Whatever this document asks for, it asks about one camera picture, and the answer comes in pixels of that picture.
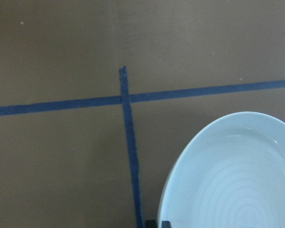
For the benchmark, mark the light blue plate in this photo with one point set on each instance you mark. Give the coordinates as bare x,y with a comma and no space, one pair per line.
230,175

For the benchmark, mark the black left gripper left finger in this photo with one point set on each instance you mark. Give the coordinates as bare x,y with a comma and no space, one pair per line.
150,224

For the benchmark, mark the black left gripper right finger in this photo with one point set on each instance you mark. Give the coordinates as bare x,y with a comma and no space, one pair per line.
165,224

